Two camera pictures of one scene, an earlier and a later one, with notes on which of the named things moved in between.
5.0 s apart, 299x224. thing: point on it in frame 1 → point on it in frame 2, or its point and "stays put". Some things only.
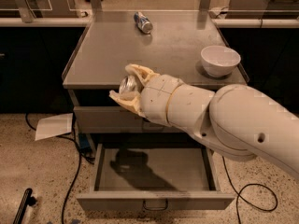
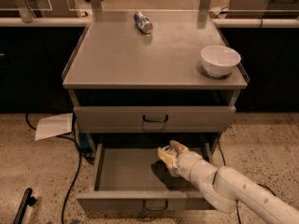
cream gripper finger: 143,75 → 178,147
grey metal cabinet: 167,42 stays put
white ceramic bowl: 219,61 stays put
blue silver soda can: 142,22 stays put
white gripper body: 156,98 → 186,161
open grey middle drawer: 154,177 stays put
